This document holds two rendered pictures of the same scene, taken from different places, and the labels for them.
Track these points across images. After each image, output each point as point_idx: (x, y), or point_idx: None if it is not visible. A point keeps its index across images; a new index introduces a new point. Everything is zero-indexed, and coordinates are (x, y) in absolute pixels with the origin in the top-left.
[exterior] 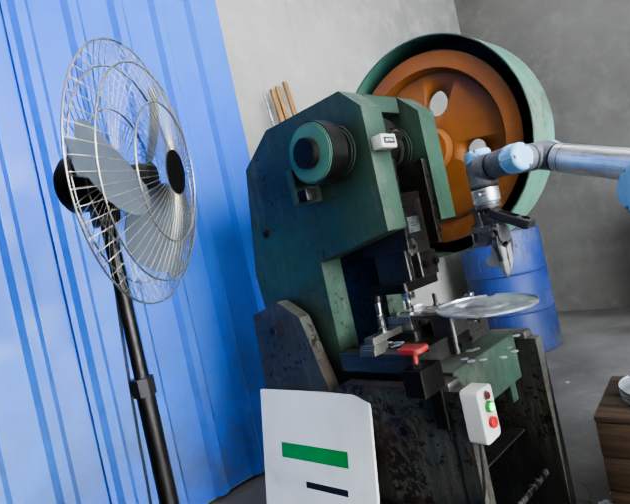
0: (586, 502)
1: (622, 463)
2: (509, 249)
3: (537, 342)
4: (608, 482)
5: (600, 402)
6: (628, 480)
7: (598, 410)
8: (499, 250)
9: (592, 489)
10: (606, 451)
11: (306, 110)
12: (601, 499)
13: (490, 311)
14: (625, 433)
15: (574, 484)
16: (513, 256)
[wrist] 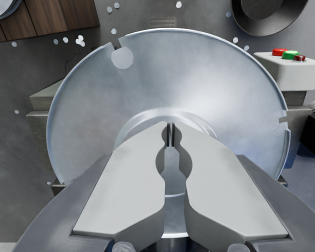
0: (94, 50)
1: (80, 11)
2: (131, 190)
3: (52, 93)
4: (90, 27)
5: (30, 36)
6: (85, 10)
7: (51, 30)
8: (306, 207)
9: (68, 55)
10: (80, 23)
11: None
12: (77, 45)
13: (231, 119)
14: (65, 0)
15: (70, 69)
16: (105, 153)
